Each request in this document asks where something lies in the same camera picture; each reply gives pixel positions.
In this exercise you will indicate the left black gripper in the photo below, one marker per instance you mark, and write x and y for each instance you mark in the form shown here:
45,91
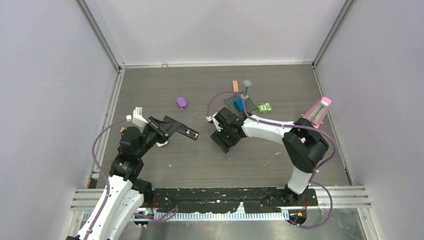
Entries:
164,132

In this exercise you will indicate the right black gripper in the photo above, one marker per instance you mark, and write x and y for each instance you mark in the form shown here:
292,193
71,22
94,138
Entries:
218,137

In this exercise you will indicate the beige remote control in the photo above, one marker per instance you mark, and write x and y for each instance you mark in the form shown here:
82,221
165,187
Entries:
162,144

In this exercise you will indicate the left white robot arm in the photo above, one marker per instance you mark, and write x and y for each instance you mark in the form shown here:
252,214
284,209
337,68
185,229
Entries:
124,192

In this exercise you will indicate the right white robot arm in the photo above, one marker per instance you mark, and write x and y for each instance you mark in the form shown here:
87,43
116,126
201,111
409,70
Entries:
303,143

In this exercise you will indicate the purple plastic toy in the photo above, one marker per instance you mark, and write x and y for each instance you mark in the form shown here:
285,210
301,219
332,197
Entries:
182,103

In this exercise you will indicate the blue lego brick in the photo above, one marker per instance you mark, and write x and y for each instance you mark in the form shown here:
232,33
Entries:
239,106

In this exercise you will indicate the grey lego baseplate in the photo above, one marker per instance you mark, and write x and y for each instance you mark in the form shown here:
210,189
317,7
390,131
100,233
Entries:
250,106

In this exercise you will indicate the green owl toy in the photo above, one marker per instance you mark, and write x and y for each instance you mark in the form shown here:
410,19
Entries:
264,108

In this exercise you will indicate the grey lego tower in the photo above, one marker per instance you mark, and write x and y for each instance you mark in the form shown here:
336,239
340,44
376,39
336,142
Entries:
244,93

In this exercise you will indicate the pink metronome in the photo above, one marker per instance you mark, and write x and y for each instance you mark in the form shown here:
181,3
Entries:
316,114

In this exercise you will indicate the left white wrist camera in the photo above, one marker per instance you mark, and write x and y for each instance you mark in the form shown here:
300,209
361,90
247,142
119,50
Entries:
137,117

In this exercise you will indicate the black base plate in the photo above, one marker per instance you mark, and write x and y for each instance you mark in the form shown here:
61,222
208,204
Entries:
222,200

